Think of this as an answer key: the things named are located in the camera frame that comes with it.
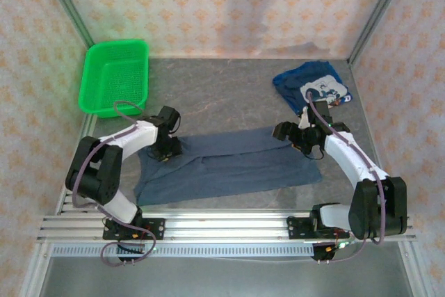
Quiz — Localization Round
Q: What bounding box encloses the slate blue plain t-shirt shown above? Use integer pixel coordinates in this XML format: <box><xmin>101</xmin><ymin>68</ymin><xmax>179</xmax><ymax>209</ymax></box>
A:
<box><xmin>133</xmin><ymin>126</ymin><xmax>323</xmax><ymax>207</ymax></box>

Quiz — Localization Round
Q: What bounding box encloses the royal blue printed t-shirt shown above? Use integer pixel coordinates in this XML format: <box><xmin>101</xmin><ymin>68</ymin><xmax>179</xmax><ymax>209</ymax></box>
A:
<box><xmin>272</xmin><ymin>61</ymin><xmax>353</xmax><ymax>116</ymax></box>

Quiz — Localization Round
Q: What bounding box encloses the green plastic mesh basket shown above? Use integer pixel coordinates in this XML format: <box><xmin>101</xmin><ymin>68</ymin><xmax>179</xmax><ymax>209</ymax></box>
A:
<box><xmin>77</xmin><ymin>38</ymin><xmax>150</xmax><ymax>120</ymax></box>

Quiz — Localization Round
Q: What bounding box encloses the small green-lit circuit board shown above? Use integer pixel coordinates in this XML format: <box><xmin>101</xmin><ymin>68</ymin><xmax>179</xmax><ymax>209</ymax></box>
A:
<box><xmin>334</xmin><ymin>239</ymin><xmax>357</xmax><ymax>251</ymax></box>

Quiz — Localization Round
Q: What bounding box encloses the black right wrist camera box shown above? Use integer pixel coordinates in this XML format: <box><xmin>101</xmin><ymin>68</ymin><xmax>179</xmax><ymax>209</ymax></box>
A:
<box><xmin>300</xmin><ymin>99</ymin><xmax>330</xmax><ymax>127</ymax></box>

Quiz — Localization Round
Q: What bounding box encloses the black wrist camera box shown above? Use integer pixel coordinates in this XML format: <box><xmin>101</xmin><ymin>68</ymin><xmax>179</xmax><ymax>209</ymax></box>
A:
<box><xmin>158</xmin><ymin>104</ymin><xmax>181</xmax><ymax>130</ymax></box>
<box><xmin>300</xmin><ymin>99</ymin><xmax>330</xmax><ymax>127</ymax></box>

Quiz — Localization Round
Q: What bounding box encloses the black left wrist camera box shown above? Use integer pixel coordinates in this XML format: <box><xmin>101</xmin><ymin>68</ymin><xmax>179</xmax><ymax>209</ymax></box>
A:
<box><xmin>158</xmin><ymin>104</ymin><xmax>181</xmax><ymax>130</ymax></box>

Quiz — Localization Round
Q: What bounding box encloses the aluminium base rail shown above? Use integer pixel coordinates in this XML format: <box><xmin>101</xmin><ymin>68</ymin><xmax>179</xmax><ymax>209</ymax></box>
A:
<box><xmin>37</xmin><ymin>208</ymin><xmax>418</xmax><ymax>243</ymax></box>

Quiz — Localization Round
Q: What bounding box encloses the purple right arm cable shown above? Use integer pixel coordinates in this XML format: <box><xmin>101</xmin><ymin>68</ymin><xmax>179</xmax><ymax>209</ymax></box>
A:
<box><xmin>305</xmin><ymin>90</ymin><xmax>387</xmax><ymax>265</ymax></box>

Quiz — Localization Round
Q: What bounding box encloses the slotted grey cable tray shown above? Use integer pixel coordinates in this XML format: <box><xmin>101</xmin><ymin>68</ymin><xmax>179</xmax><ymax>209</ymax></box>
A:
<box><xmin>51</xmin><ymin>243</ymin><xmax>316</xmax><ymax>258</ymax></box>

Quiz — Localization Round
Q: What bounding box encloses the aluminium frame post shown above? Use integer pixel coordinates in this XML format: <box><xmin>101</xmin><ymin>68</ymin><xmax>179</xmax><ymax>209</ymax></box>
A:
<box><xmin>37</xmin><ymin>0</ymin><xmax>95</xmax><ymax>47</ymax></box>
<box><xmin>347</xmin><ymin>0</ymin><xmax>413</xmax><ymax>65</ymax></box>

